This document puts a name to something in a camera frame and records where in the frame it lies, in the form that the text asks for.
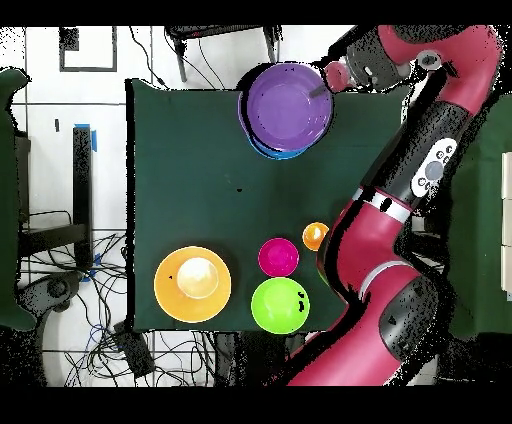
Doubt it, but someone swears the purple bowl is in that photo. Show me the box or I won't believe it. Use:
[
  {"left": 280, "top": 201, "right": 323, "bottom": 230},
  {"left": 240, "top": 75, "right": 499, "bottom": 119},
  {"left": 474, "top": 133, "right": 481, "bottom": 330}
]
[{"left": 237, "top": 62, "right": 335, "bottom": 152}]

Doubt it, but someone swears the large blue bowl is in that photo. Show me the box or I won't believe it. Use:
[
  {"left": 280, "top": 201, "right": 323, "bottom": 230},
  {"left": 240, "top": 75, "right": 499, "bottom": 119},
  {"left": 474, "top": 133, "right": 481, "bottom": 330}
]
[{"left": 247, "top": 133, "right": 311, "bottom": 161}]

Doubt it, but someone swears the white boxes stack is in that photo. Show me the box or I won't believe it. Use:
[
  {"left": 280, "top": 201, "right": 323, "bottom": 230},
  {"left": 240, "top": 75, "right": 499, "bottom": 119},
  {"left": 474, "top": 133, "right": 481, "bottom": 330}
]
[{"left": 500, "top": 151, "right": 512, "bottom": 302}]

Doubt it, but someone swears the orange cup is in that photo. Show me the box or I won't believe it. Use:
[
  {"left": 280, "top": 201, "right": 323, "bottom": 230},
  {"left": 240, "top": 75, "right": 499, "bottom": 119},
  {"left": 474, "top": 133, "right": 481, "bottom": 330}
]
[{"left": 301, "top": 221, "right": 330, "bottom": 252}]

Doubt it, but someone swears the dark green tablecloth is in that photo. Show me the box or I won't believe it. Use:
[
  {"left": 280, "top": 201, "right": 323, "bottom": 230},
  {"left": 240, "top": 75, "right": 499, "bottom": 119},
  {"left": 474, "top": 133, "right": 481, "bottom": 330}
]
[{"left": 125, "top": 78, "right": 411, "bottom": 333}]

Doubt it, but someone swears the pink red bowl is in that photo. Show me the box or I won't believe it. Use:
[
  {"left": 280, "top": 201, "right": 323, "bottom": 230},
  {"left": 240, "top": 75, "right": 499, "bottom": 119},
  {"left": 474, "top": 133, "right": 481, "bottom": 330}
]
[{"left": 257, "top": 237, "right": 300, "bottom": 278}]

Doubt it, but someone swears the green cloth side table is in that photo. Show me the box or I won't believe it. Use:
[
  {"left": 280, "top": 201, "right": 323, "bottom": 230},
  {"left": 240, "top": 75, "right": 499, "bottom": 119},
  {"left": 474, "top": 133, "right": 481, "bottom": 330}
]
[
  {"left": 0, "top": 67, "right": 35, "bottom": 332},
  {"left": 445, "top": 91, "right": 512, "bottom": 341}
]

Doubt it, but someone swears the green bowl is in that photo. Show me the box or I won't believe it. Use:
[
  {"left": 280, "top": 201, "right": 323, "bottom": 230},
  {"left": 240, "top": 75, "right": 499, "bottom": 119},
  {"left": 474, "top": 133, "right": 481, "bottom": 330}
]
[{"left": 250, "top": 276, "right": 311, "bottom": 335}]

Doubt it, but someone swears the large yellow bowl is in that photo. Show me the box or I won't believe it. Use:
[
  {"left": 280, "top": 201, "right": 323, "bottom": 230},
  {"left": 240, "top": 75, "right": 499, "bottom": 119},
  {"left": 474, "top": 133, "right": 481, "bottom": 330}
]
[{"left": 153, "top": 246, "right": 233, "bottom": 324}]

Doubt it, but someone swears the black stand bar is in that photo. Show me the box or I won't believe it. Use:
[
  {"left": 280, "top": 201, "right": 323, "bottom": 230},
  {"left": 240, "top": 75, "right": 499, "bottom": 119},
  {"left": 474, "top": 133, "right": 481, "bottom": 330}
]
[{"left": 19, "top": 125, "right": 94, "bottom": 273}]

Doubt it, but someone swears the black power box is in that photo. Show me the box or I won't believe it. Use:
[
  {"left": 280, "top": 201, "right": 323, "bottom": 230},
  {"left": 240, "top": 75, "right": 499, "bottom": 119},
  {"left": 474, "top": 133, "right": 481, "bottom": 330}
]
[{"left": 112, "top": 321, "right": 156, "bottom": 380}]

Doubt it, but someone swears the dark grey chair with knob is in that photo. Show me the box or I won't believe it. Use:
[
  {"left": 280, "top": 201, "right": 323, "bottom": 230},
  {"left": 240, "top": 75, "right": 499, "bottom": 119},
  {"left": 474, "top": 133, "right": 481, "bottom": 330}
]
[{"left": 15, "top": 270, "right": 85, "bottom": 319}]

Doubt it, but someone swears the black floor frame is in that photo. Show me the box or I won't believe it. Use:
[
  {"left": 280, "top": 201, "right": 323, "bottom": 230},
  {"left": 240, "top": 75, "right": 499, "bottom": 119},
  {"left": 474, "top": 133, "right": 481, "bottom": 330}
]
[{"left": 58, "top": 26, "right": 118, "bottom": 74}]

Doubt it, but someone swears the tangle of black cables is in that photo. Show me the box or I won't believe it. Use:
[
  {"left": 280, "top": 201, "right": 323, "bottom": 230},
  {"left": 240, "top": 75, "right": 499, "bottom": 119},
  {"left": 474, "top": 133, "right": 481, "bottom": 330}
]
[{"left": 19, "top": 209, "right": 217, "bottom": 387}]

